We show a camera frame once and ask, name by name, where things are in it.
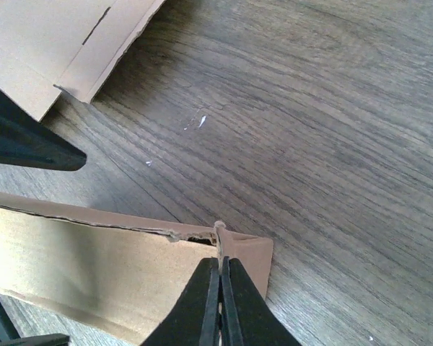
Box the large flat cardboard blank front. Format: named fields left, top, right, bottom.
left=0, top=1, right=162, bottom=120

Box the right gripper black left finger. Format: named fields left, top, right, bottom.
left=142, top=257, right=219, bottom=345

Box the small cardboard box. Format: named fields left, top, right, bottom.
left=0, top=192, right=274, bottom=344

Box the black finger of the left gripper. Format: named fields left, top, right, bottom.
left=0, top=90, right=87, bottom=172
left=0, top=302, right=69, bottom=346

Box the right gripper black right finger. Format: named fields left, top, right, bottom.
left=220, top=257, right=299, bottom=345

